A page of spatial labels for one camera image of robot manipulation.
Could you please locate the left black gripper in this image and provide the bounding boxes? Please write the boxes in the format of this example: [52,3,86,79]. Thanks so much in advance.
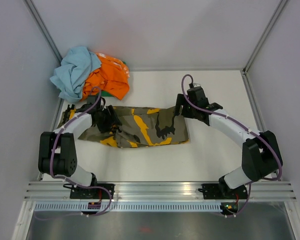
[95,105,122,134]

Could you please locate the camouflage cargo trousers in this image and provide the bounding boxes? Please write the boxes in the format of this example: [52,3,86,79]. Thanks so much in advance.
[74,106,189,148]

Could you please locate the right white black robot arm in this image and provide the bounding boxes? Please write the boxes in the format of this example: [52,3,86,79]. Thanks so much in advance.
[174,84,283,198]

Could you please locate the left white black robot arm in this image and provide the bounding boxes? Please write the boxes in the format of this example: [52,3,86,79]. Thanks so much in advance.
[38,93,122,199]

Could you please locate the orange garment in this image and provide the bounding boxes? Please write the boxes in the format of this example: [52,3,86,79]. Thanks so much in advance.
[81,53,130,101]

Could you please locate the light blue garment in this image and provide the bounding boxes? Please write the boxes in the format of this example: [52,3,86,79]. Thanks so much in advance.
[50,46,102,104]

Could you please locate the right aluminium frame post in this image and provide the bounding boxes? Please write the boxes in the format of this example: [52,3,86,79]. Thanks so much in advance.
[242,0,290,74]

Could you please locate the aluminium frame post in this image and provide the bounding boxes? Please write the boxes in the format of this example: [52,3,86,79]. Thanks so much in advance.
[242,0,290,74]
[23,0,62,64]

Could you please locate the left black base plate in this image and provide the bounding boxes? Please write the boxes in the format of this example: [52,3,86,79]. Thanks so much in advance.
[63,183,115,200]

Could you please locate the white slotted cable duct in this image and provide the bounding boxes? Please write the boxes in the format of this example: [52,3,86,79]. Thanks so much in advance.
[34,201,238,213]

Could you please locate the aluminium mounting rail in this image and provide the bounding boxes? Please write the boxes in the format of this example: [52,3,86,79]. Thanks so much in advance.
[23,181,297,202]

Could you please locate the left aluminium frame post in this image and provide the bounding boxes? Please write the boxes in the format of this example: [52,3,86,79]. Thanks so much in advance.
[23,0,62,64]

